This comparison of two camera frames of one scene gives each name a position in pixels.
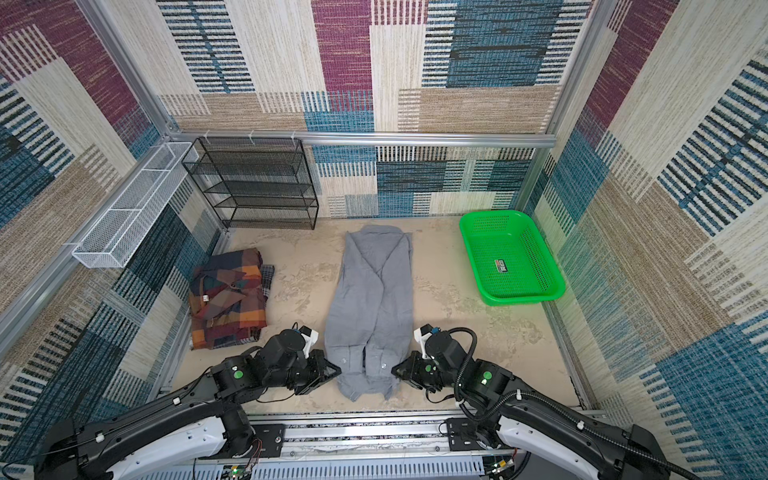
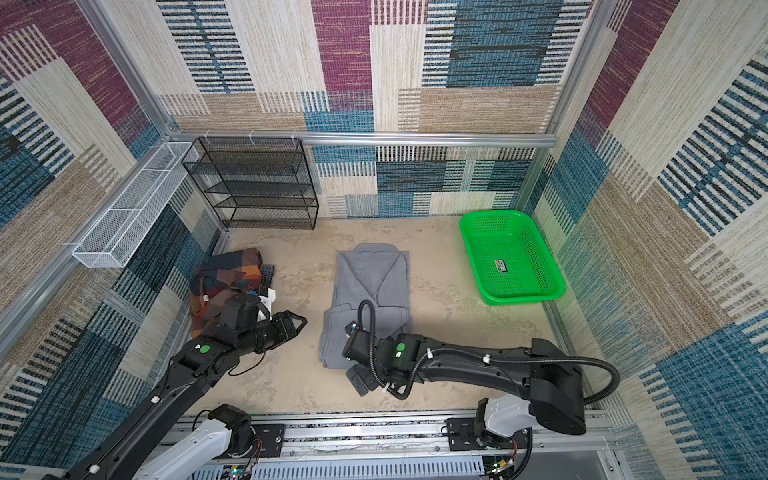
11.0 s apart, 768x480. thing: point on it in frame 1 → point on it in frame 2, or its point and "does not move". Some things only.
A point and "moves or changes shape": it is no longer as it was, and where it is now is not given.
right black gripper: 412,376 → 370,382
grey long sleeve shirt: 370,316 moves or changes shape
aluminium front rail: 374,438 does not move
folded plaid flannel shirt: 225,296 does not move
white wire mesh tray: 113,241 does not move
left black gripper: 318,359 → 285,326
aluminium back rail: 381,139 does not move
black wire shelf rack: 255,183 does not move
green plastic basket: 507,261 does not move
